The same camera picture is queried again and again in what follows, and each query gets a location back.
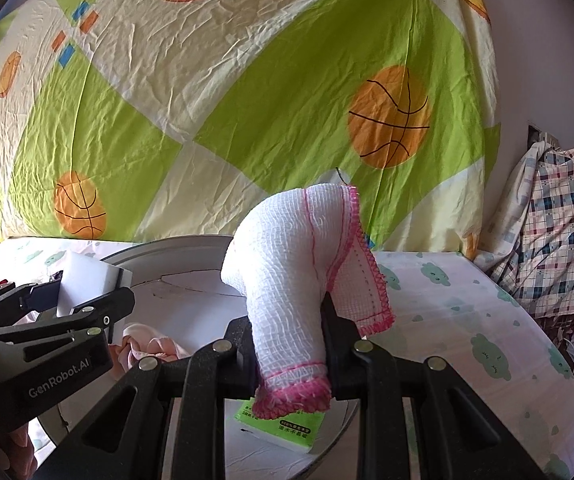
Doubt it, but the white sponge block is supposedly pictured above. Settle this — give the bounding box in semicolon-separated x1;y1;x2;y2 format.
56;252;132;318

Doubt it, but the pale pink cloth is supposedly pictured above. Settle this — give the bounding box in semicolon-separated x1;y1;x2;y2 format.
109;323;189;379

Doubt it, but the green tissue pack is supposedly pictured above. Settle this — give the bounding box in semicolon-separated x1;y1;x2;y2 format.
234;400;325;454

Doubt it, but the white cloth pink trim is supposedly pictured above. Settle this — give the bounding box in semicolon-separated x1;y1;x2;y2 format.
221;183;394;419

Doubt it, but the round blue cookie tin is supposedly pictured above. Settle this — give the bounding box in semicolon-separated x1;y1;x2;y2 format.
37;236;359;479

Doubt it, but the cloud pattern table sheet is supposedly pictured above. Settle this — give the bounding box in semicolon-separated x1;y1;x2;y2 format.
0;238;574;479

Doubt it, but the green basketball bedsheet backdrop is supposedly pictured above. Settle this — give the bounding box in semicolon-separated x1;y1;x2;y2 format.
0;0;500;256

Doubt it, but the plaid cloth pile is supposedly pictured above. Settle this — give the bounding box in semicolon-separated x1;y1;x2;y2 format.
474;138;574;318

